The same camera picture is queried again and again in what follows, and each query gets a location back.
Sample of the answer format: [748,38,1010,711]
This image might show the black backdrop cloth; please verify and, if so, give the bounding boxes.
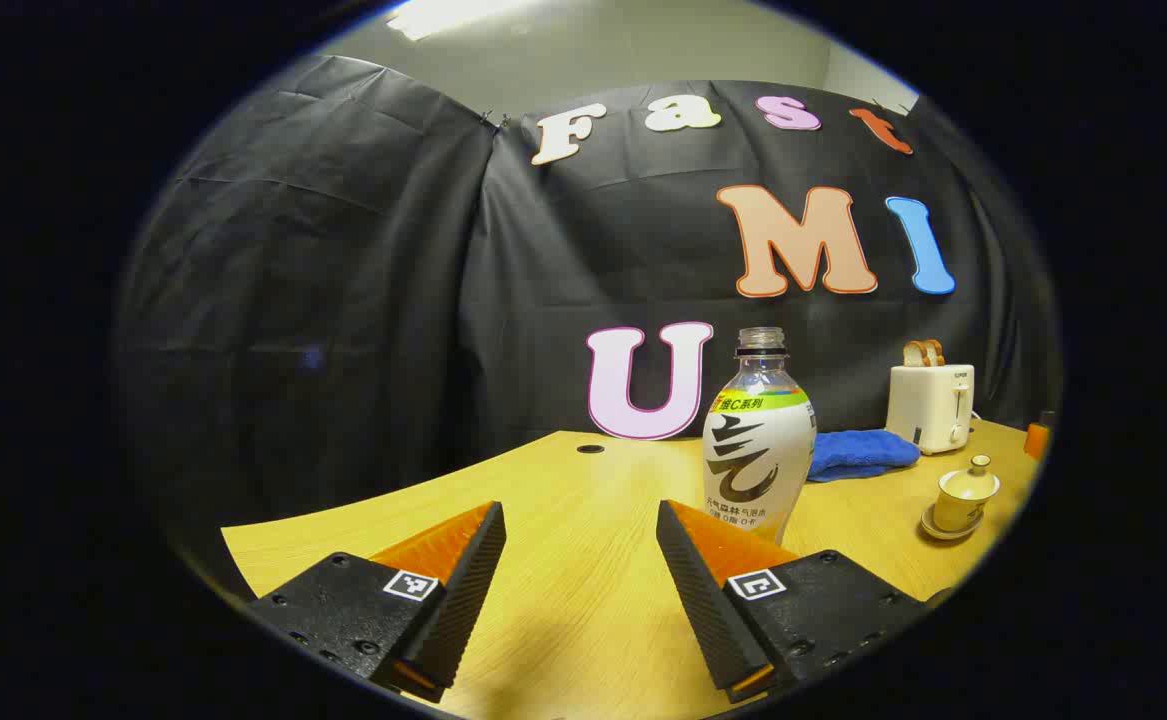
[113,55,1060,566]

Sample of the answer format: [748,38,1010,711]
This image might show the white toaster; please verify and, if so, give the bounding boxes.
[888,363,977,456]

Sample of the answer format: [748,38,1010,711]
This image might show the clear labelled water bottle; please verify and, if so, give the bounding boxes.
[702,327,818,547]

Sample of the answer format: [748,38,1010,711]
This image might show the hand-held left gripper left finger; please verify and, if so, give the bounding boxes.
[248,500,507,702]

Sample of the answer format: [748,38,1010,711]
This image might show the cream ceramic teacup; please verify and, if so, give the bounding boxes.
[933,478,1000,533]

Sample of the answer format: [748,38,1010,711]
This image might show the cream ceramic saucer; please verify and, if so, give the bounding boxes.
[920,503,984,542]

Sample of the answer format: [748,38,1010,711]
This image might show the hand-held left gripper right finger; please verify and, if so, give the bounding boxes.
[656,499,930,704]

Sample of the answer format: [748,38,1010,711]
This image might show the blue folded towel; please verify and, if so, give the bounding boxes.
[807,430,922,484]

